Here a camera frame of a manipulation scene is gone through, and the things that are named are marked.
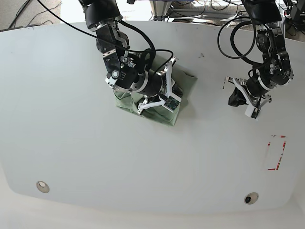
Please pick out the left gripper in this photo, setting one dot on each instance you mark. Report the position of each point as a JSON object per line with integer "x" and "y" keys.
{"x": 248, "y": 92}

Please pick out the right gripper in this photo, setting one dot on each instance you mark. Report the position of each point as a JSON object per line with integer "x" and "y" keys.
{"x": 158, "y": 87}

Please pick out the green polo shirt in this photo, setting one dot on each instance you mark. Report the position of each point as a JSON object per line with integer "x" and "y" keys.
{"x": 129, "y": 101}

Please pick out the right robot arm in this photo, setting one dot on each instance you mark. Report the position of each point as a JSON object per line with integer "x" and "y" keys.
{"x": 130, "y": 72}

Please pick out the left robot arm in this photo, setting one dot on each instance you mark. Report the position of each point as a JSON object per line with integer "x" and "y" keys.
{"x": 275, "y": 69}

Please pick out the red tape rectangle marking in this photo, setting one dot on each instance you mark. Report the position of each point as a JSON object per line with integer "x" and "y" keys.
{"x": 275, "y": 151}

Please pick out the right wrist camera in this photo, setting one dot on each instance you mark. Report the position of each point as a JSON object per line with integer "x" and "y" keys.
{"x": 171, "y": 104}

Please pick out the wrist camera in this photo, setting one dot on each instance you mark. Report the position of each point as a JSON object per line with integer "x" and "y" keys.
{"x": 171, "y": 104}
{"x": 252, "y": 112}

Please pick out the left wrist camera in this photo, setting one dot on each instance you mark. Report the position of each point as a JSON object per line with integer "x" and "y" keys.
{"x": 252, "y": 112}

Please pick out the right table cable grommet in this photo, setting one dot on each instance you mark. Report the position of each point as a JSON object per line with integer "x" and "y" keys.
{"x": 251, "y": 198}

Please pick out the table cable grommet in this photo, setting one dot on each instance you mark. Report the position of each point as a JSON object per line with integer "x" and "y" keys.
{"x": 42, "y": 187}
{"x": 251, "y": 198}

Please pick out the left table cable grommet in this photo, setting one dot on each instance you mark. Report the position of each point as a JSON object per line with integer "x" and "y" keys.
{"x": 42, "y": 187}

